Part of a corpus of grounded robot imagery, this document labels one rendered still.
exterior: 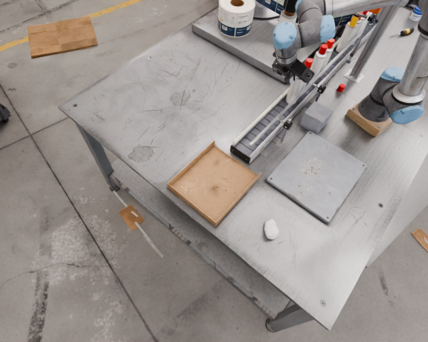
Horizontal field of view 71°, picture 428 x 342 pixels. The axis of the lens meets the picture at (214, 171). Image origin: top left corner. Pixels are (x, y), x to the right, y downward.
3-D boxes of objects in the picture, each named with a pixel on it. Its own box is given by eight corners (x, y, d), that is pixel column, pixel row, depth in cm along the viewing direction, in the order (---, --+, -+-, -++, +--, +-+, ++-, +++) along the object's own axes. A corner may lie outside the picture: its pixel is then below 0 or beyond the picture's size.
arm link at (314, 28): (327, 3, 98) (293, 13, 101) (336, 21, 92) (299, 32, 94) (328, 24, 104) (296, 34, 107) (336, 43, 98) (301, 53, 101)
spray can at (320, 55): (308, 75, 158) (322, 41, 141) (316, 80, 157) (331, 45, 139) (303, 80, 156) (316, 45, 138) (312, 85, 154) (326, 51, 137)
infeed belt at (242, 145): (380, 5, 205) (383, -1, 202) (391, 10, 203) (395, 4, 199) (232, 151, 135) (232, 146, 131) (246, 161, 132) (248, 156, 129)
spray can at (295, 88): (289, 96, 150) (300, 61, 132) (297, 100, 148) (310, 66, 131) (283, 101, 147) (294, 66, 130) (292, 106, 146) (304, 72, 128)
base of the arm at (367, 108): (367, 96, 153) (377, 80, 145) (395, 112, 147) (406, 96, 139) (351, 109, 147) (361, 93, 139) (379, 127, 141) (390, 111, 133)
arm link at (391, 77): (391, 87, 143) (407, 62, 132) (402, 106, 135) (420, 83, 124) (367, 86, 142) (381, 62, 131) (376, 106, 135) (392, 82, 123)
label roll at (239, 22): (229, 41, 171) (232, 16, 158) (211, 22, 179) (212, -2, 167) (257, 31, 177) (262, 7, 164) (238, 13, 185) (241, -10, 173)
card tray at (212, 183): (213, 144, 138) (214, 139, 134) (259, 177, 129) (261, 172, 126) (167, 188, 125) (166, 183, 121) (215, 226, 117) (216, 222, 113)
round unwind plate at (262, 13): (255, -13, 203) (255, -14, 202) (293, 5, 193) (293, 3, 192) (226, 5, 190) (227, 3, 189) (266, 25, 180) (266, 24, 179)
